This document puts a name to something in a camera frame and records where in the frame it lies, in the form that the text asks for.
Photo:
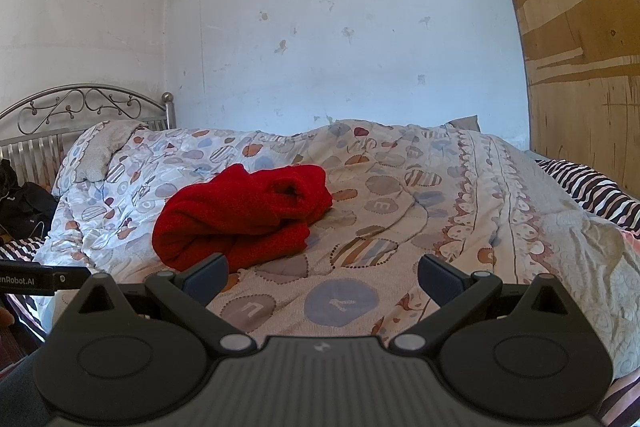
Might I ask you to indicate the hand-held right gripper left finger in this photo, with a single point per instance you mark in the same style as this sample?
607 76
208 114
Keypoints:
207 278

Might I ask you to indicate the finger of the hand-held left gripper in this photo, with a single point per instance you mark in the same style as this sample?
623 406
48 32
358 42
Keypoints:
72 278

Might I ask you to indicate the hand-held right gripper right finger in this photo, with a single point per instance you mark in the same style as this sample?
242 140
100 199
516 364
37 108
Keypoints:
439 278

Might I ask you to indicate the red knit sweater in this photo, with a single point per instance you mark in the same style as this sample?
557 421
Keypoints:
240 217

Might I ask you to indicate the person's left hand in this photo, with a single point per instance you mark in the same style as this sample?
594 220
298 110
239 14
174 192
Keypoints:
5 317

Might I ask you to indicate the patterned white quilt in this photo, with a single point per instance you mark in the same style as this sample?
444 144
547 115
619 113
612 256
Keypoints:
425 227

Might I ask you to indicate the black bag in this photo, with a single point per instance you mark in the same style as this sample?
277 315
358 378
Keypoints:
25 204

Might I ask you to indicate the grey fuzzy cloth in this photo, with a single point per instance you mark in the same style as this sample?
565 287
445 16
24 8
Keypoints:
107 152

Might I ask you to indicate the grey pillow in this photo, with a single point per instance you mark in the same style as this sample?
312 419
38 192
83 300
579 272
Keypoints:
462 124

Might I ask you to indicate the metal scrollwork headboard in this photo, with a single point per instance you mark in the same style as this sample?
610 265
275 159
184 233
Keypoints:
75 107

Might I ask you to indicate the black white striped bed sheet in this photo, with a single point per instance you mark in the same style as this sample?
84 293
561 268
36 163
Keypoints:
590 187

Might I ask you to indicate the pink cloth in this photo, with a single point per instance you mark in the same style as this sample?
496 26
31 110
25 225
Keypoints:
633 242

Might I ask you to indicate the plywood board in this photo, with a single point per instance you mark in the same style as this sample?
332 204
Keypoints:
585 57

